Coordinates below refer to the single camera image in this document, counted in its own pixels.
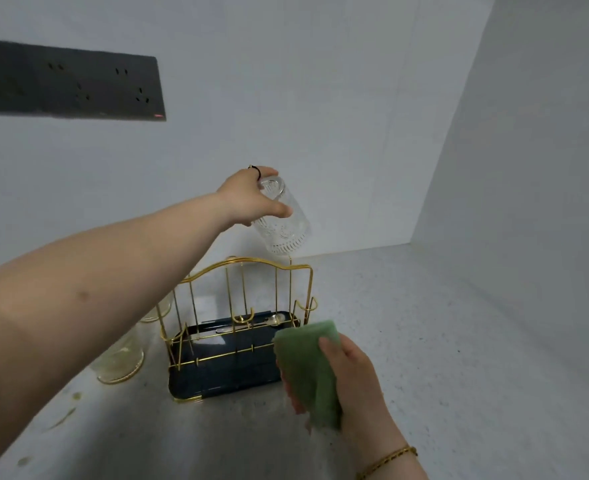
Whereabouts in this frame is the person's right forearm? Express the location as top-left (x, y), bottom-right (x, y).
top-left (359, 452), bottom-right (430, 480)

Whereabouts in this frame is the person's right hand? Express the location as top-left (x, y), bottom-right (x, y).
top-left (318, 333), bottom-right (406, 461)

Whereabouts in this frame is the green cloth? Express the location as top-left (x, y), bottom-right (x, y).
top-left (273, 319), bottom-right (343, 433)

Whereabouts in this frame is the gold wire cup rack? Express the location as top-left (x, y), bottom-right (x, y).
top-left (157, 256), bottom-right (319, 403)

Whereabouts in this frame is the cluster of embossed glasses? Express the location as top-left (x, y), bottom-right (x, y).
top-left (90, 294), bottom-right (175, 385)

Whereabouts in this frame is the person's left forearm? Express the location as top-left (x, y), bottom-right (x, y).
top-left (0, 192), bottom-right (235, 480)

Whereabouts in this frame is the gold bracelet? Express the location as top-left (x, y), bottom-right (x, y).
top-left (356, 445), bottom-right (419, 479)

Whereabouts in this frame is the single embossed clear glass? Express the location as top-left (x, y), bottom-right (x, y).
top-left (250, 175), bottom-right (311, 258)

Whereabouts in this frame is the person's left hand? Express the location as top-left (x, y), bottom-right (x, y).
top-left (216, 166), bottom-right (295, 229)

